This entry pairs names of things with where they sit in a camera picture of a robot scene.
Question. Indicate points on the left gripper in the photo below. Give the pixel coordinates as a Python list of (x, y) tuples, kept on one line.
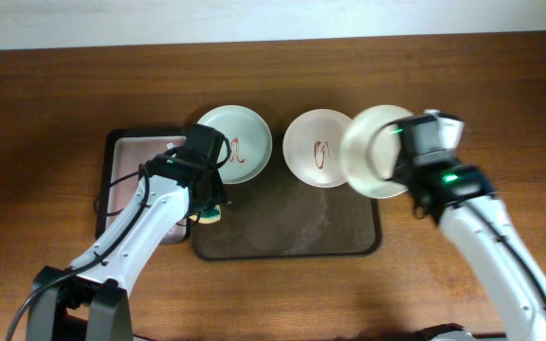
[(219, 194)]

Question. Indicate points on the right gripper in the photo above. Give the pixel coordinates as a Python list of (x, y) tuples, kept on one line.
[(400, 171)]

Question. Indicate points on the pale green plate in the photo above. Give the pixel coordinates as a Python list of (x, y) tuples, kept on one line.
[(249, 137)]

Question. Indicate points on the white plate front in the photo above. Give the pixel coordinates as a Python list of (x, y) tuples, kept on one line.
[(369, 149)]

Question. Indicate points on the white plate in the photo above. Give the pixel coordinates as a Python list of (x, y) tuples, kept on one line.
[(311, 146), (369, 149)]

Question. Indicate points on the green and yellow sponge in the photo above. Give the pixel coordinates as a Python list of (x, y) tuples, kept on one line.
[(209, 216)]

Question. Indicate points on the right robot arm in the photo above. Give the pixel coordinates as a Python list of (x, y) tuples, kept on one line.
[(466, 208)]

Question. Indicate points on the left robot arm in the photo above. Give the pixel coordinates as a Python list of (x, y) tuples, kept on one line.
[(89, 300)]

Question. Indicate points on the small black water tray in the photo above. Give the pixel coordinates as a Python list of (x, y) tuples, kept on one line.
[(125, 150)]

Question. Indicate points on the large brown serving tray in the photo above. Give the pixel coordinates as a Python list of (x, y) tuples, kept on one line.
[(277, 216)]

